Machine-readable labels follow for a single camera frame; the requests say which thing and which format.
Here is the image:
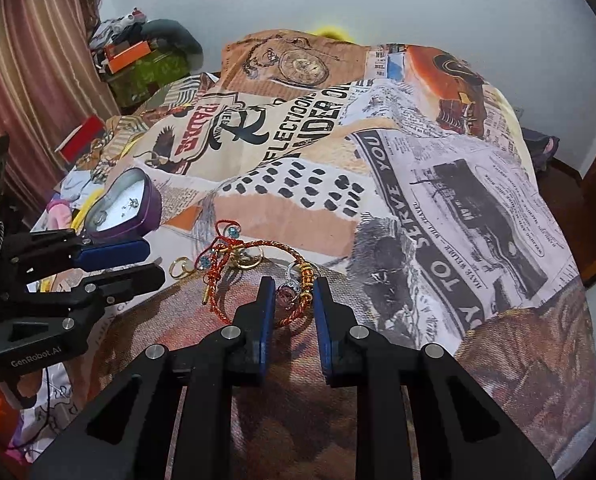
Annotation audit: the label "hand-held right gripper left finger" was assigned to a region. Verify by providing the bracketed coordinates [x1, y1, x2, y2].
[28, 276, 277, 480]

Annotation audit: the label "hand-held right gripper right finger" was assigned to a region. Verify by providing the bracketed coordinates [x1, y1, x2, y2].
[312, 277, 558, 480]

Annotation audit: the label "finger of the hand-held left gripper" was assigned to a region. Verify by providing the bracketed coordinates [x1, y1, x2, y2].
[25, 261, 167, 333]
[8, 230, 151, 281]

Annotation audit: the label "purple heart-shaped jewelry box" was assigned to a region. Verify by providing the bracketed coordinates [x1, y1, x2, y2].
[82, 167, 163, 245]

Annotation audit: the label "red thread bracelet gold beads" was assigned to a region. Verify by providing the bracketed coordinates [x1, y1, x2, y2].
[199, 237, 325, 329]

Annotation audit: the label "silver ring with pink stone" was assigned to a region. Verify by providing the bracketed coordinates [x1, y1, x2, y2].
[277, 261, 306, 307]

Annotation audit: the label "pink cloth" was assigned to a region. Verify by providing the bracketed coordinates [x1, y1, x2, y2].
[47, 199, 76, 231]

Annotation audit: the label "large gold hoop earring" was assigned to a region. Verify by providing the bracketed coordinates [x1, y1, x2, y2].
[230, 241, 266, 271]

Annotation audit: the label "red flat box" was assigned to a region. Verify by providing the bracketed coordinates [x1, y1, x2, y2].
[54, 114, 107, 164]

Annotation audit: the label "printed blanket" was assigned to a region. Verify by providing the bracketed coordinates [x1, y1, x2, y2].
[20, 29, 596, 480]

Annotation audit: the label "green printed bag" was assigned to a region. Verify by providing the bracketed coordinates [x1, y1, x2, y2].
[105, 50, 191, 108]

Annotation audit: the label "striped curtain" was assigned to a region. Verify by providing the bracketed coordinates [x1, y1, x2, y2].
[0, 0, 125, 216]

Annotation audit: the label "orange box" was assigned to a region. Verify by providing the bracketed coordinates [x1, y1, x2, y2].
[104, 39, 153, 75]

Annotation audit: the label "white and grey clothes pile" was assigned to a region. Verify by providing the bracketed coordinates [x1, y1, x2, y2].
[89, 7, 149, 53]

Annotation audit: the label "dark grey pillow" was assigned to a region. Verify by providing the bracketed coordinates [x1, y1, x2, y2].
[140, 18, 205, 63]

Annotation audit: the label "dark purple cloth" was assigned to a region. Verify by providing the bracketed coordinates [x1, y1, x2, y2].
[519, 126, 562, 173]

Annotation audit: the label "yellow fluffy item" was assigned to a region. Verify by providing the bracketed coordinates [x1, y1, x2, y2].
[314, 24, 356, 42]

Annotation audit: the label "small gold ring pair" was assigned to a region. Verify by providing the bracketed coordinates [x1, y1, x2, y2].
[169, 256, 195, 279]

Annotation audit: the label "red thread bracelet blue beads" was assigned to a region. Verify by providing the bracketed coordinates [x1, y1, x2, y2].
[198, 219, 251, 273]

